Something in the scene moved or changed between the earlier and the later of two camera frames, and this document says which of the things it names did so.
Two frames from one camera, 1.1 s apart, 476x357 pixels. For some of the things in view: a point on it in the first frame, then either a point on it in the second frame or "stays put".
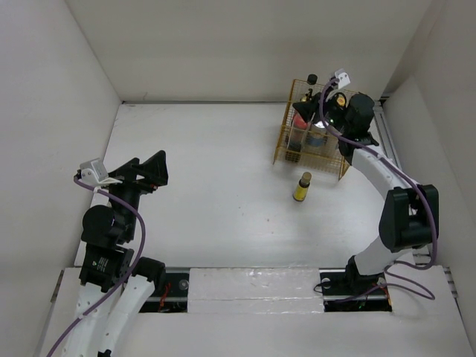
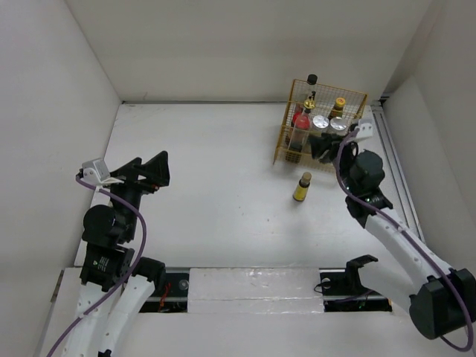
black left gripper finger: x=155 y=170 stays put
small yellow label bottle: x=301 y=189 stays put
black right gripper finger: x=310 y=110 → x=321 y=146
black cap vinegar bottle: x=312 y=89 stays put
